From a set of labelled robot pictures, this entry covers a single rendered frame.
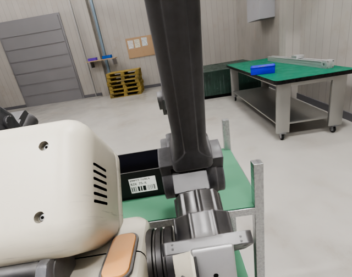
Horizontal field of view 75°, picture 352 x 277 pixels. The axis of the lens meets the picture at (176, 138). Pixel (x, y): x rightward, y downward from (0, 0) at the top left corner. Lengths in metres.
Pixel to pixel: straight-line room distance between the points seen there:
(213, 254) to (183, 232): 0.06
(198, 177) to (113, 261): 0.16
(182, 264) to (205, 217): 0.06
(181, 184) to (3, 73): 11.71
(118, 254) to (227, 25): 9.79
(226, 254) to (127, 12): 9.77
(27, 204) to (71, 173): 0.05
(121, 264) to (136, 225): 0.08
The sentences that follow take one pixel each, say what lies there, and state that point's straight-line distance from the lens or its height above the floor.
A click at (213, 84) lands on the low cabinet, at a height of 0.36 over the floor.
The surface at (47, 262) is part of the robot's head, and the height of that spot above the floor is 1.28.
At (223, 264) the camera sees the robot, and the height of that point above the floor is 1.21.
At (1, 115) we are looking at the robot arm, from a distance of 0.65.
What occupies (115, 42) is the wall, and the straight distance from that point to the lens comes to 9.96.
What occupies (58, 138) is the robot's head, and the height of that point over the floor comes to 1.38.
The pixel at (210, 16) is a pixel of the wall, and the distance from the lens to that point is 9.85.
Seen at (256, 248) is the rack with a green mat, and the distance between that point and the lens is 0.90.
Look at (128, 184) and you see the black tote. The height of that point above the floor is 1.02.
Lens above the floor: 1.45
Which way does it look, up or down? 22 degrees down
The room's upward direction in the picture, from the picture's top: 9 degrees counter-clockwise
